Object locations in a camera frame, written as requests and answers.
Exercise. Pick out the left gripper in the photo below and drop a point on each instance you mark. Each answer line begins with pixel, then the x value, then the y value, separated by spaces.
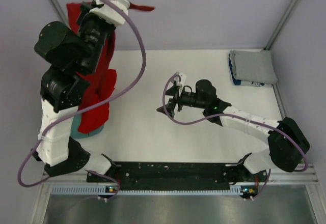
pixel 103 13

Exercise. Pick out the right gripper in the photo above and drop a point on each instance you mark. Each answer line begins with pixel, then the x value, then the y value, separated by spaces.
pixel 174 91

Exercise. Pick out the dark red t-shirt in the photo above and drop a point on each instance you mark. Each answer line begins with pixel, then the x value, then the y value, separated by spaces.
pixel 103 81

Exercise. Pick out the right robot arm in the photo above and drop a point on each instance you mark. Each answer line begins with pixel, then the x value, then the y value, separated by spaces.
pixel 287 145

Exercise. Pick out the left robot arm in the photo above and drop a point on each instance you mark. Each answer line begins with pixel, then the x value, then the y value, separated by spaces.
pixel 75 89

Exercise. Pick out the folded blue white t-shirt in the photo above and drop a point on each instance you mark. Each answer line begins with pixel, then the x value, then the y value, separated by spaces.
pixel 238 82

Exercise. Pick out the folded grey t-shirt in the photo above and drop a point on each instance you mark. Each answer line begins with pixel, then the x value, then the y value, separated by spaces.
pixel 253 66

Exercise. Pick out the teal plastic bin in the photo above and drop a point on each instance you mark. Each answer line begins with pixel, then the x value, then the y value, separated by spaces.
pixel 86 125

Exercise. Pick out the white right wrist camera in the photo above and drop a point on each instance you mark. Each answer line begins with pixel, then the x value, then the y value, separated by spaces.
pixel 180 79

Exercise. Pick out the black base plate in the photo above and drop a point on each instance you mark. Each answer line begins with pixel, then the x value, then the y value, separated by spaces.
pixel 172 176

